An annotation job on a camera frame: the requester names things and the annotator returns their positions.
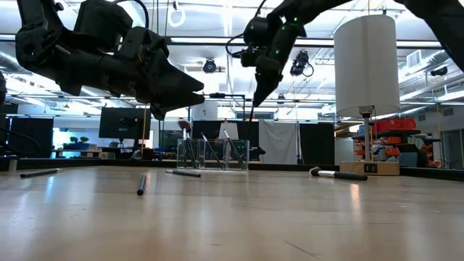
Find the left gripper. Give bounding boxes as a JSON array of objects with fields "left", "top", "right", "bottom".
[{"left": 57, "top": 27, "right": 206, "bottom": 120}]

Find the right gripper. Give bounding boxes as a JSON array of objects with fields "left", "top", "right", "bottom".
[{"left": 252, "top": 14, "right": 307, "bottom": 107}]

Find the clear acrylic organizer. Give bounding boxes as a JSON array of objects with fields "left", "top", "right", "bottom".
[{"left": 176, "top": 138, "right": 251, "bottom": 172}]

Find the thick powder makeup brush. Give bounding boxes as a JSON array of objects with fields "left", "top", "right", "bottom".
[{"left": 309, "top": 166, "right": 369, "bottom": 182}]

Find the black tv monitor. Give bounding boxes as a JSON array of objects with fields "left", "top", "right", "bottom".
[{"left": 99, "top": 107, "right": 153, "bottom": 141}]

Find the white hanging cloth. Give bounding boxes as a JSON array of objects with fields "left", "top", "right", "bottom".
[{"left": 258, "top": 119, "right": 301, "bottom": 165}]

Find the black partition panel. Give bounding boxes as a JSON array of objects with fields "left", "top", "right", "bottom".
[
  {"left": 9, "top": 116, "right": 55, "bottom": 160},
  {"left": 299, "top": 123, "right": 336, "bottom": 166}
]

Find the white shade wooden base lamp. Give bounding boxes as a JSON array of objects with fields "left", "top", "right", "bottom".
[{"left": 333, "top": 14, "right": 402, "bottom": 177}]

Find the blue planter with green plants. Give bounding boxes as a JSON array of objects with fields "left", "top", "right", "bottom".
[{"left": 62, "top": 136, "right": 91, "bottom": 151}]

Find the red storage bin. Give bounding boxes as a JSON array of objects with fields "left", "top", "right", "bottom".
[{"left": 372, "top": 117, "right": 418, "bottom": 134}]

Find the black shelf with orange parts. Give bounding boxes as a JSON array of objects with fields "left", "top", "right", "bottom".
[{"left": 352, "top": 128, "right": 442, "bottom": 169}]

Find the black ceiling mounted camera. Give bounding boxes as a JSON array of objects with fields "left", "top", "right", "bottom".
[{"left": 289, "top": 50, "right": 315, "bottom": 78}]

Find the black background frame rig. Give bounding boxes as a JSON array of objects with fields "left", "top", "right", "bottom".
[{"left": 187, "top": 92, "right": 247, "bottom": 162}]

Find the black overhead camera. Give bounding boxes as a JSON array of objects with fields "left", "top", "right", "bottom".
[{"left": 202, "top": 58, "right": 218, "bottom": 75}]

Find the yellow hanging strap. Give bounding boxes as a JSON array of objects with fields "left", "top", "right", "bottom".
[{"left": 141, "top": 107, "right": 150, "bottom": 158}]

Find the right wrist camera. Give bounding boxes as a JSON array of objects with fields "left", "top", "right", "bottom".
[{"left": 241, "top": 16, "right": 271, "bottom": 68}]

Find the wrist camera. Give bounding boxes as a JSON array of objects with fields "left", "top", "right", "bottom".
[
  {"left": 241, "top": 16, "right": 271, "bottom": 68},
  {"left": 74, "top": 0, "right": 134, "bottom": 51}
]

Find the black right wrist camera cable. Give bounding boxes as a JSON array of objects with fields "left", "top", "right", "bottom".
[{"left": 225, "top": 31, "right": 254, "bottom": 59}]

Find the overhead frame beam with lights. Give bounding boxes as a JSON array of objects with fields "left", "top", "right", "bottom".
[{"left": 0, "top": 34, "right": 444, "bottom": 48}]

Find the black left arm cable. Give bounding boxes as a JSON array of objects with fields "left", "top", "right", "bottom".
[{"left": 114, "top": 0, "right": 150, "bottom": 30}]

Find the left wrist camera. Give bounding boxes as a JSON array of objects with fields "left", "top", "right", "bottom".
[{"left": 74, "top": 0, "right": 134, "bottom": 51}]

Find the black frame rail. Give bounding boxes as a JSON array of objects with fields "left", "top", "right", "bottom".
[
  {"left": 0, "top": 157, "right": 341, "bottom": 172},
  {"left": 398, "top": 165, "right": 464, "bottom": 182}
]

